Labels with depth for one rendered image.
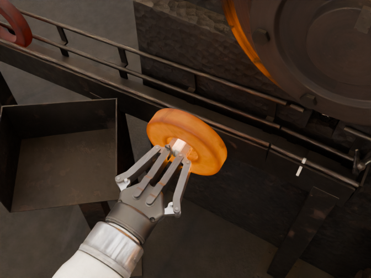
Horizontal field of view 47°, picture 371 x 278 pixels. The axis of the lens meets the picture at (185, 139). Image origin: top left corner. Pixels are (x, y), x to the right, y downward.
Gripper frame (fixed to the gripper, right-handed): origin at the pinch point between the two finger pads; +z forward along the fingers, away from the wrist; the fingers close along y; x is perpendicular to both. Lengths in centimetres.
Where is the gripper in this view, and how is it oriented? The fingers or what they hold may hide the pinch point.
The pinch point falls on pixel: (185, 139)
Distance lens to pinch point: 77.1
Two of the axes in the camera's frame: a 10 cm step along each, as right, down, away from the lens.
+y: 8.7, 4.1, -2.8
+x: -0.3, -5.2, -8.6
